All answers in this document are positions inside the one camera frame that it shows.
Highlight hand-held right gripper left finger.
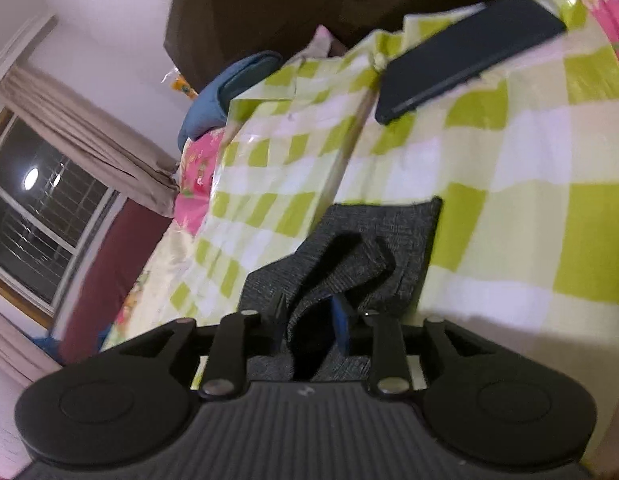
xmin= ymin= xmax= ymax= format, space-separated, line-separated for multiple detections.
xmin=107 ymin=292 xmax=290 ymax=402

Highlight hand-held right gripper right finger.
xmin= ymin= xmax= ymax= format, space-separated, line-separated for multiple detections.
xmin=331 ymin=293 xmax=495 ymax=396

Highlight dark grey pants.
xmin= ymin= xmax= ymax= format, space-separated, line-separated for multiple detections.
xmin=238 ymin=197 xmax=444 ymax=382

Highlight blue pillow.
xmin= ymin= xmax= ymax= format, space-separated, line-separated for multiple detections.
xmin=178 ymin=51 xmax=285 ymax=151

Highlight blue cloth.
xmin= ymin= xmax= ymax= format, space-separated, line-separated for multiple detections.
xmin=34 ymin=327 xmax=115 ymax=357

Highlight green checkered plastic sheet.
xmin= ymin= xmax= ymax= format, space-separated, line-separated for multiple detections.
xmin=102 ymin=0 xmax=619 ymax=461

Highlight yellow printed packet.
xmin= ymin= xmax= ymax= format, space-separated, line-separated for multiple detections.
xmin=162 ymin=71 xmax=199 ymax=100

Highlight beige curtain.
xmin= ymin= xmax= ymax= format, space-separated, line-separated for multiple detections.
xmin=0 ymin=62 xmax=181 ymax=219
xmin=0 ymin=305 xmax=63 ymax=391

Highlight window with metal grille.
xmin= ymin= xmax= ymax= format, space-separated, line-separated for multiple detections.
xmin=0 ymin=105 xmax=121 ymax=322

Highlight dark navy folded cloth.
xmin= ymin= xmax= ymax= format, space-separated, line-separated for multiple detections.
xmin=374 ymin=0 xmax=566 ymax=126

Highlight dark brown wooden headboard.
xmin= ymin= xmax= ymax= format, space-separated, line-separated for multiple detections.
xmin=164 ymin=0 xmax=619 ymax=92

